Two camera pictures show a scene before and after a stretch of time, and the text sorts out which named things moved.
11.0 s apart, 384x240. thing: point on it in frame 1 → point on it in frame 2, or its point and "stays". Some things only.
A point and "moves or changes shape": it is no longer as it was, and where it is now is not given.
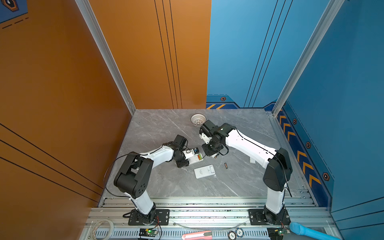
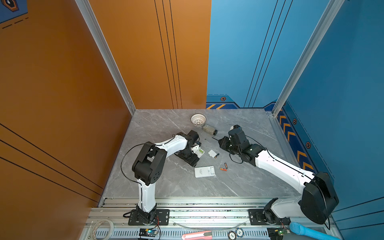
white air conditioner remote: (203, 171) stays
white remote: (196, 158) moves or changes shape
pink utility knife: (198, 235) stays
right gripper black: (207, 152) → (223, 142)
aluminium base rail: (227, 217) stays
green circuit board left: (147, 232) stays
